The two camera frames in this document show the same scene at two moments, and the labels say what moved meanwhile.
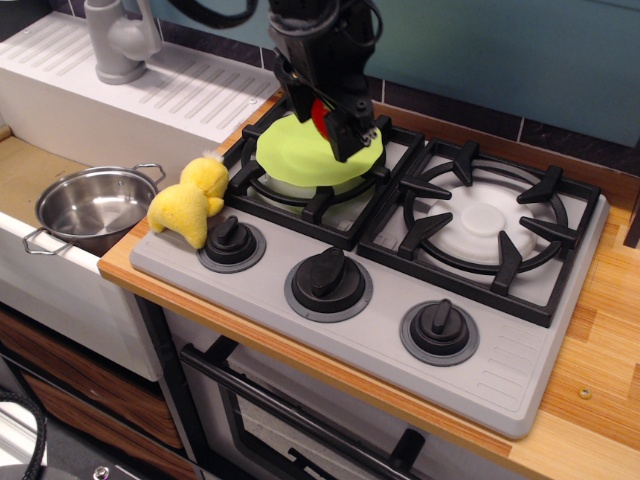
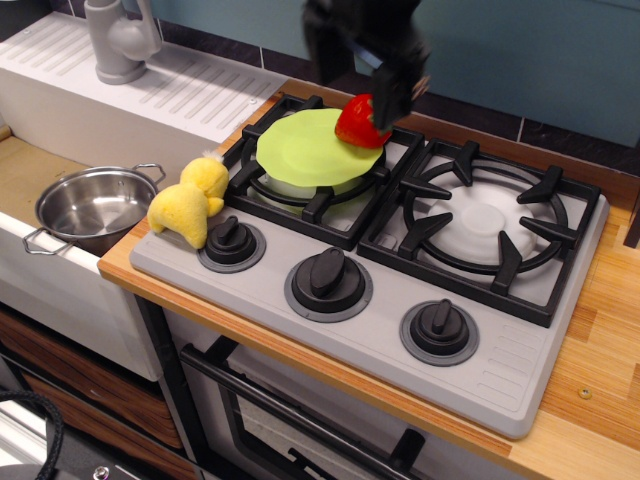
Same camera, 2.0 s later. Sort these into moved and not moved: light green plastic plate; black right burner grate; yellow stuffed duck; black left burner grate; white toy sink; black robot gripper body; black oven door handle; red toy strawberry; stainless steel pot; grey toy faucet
Moved: red toy strawberry; black robot gripper body
Not moved: yellow stuffed duck; black right burner grate; black left burner grate; white toy sink; black oven door handle; stainless steel pot; grey toy faucet; light green plastic plate
